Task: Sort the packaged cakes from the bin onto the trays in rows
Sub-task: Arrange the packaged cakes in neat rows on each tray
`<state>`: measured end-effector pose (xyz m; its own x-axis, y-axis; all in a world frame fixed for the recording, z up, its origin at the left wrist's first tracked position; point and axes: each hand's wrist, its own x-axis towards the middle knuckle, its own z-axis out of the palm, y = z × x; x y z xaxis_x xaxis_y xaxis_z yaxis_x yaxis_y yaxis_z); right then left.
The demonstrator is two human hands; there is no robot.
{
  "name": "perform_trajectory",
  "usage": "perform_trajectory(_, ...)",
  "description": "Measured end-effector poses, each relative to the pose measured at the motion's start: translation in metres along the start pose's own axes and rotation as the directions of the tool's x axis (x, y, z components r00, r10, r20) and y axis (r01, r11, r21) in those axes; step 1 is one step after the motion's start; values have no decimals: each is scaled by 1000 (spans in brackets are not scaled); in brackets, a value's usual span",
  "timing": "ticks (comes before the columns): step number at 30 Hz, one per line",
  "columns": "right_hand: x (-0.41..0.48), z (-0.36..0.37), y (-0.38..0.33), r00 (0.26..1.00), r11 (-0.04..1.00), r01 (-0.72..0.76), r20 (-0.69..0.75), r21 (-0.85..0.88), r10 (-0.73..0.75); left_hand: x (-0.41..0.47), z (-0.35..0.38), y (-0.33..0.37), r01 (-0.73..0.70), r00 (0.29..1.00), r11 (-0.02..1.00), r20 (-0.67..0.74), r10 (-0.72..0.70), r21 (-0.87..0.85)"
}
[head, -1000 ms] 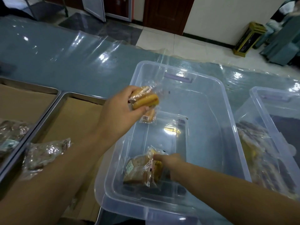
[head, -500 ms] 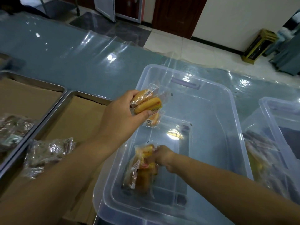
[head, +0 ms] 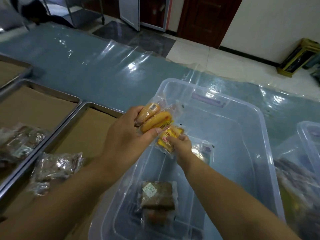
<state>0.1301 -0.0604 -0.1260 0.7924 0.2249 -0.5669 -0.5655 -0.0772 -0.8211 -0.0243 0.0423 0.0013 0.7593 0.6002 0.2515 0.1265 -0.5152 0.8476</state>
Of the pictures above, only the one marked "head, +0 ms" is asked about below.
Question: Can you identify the clear packet of bread rolls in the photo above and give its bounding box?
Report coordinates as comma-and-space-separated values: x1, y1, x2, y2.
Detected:
134, 93, 186, 134

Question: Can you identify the person's right hand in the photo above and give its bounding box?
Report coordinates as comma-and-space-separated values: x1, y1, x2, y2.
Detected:
166, 134, 201, 172

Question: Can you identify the yellow and black box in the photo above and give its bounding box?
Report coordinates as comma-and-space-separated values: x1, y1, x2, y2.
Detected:
276, 38, 320, 78

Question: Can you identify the yellow-label bread packet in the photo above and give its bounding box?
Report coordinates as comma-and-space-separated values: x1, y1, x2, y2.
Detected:
156, 125, 186, 154

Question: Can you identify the clear plastic table cover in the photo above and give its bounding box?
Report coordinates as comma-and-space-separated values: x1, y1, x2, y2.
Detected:
0, 22, 320, 158

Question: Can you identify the pile of mixed snack packets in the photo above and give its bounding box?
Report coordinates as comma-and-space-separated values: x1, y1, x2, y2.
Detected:
274, 157, 320, 240

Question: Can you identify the large clear plastic bin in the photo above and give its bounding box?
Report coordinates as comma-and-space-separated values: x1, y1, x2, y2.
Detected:
88, 78, 287, 240

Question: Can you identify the person's right forearm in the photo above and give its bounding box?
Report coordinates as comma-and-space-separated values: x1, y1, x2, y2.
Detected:
179, 158, 302, 240

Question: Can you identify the small clear snack packet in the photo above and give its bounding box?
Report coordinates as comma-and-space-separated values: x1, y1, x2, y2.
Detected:
191, 140, 215, 164

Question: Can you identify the dark brown cake packet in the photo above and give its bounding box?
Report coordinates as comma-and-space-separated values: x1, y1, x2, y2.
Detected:
0, 123, 48, 168
27, 152, 85, 197

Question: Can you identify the glass door cabinet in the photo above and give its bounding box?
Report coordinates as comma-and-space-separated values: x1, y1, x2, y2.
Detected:
118, 0, 173, 32

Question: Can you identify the metal cart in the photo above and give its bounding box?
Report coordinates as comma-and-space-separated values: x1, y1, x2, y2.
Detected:
41, 0, 106, 26

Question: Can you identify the person's left forearm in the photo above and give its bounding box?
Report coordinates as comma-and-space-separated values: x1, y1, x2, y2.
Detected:
0, 153, 134, 240

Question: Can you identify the person's left hand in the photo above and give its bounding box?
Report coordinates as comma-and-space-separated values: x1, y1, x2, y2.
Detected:
101, 106, 163, 178

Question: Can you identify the brown wooden door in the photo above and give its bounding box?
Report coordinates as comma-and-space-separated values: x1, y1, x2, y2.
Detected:
177, 0, 244, 49

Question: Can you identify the metal tray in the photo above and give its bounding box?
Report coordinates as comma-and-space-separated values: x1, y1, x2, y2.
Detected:
0, 101, 126, 240
0, 78, 83, 193
0, 53, 33, 89

